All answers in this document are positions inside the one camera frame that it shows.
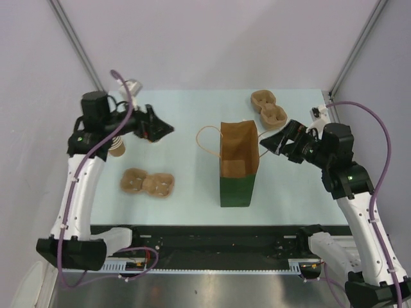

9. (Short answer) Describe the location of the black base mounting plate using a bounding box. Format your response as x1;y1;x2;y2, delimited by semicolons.
129;225;311;263

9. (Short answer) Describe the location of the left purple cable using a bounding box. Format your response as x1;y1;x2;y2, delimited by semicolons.
57;69;160;289

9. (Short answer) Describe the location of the left aluminium frame post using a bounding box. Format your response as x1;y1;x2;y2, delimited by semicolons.
46;0;105;90

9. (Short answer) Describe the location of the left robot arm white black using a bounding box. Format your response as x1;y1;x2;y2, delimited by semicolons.
36;91;174;271

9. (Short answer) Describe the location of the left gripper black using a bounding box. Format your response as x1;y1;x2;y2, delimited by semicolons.
103;96;173;142

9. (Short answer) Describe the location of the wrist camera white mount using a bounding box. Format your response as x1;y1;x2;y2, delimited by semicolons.
308;105;330;131
119;79;143;110

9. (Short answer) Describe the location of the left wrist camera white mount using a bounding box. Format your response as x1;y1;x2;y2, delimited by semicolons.
119;79;143;110

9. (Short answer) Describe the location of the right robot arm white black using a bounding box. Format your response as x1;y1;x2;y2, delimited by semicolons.
260;120;410;307

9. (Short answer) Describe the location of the white slotted cable duct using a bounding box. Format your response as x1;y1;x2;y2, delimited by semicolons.
99;259;341;275

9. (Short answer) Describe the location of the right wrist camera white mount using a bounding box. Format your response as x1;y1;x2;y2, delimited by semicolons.
308;105;330;131

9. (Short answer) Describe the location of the stack of paper cups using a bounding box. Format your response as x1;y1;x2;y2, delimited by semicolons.
109;136;126;157

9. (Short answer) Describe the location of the brown pulp cup carrier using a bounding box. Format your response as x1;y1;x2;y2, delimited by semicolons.
119;168;175;198
250;90;288;131

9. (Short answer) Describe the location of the aluminium frame post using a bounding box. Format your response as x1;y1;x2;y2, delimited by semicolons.
328;0;389;99
46;0;105;90

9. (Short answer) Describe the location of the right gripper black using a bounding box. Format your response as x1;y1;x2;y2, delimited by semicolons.
260;119;332;169

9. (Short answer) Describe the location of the right aluminium frame post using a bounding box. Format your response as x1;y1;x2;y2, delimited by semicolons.
328;0;389;99

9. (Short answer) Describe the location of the green brown paper bag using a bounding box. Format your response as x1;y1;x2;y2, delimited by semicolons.
195;119;277;209

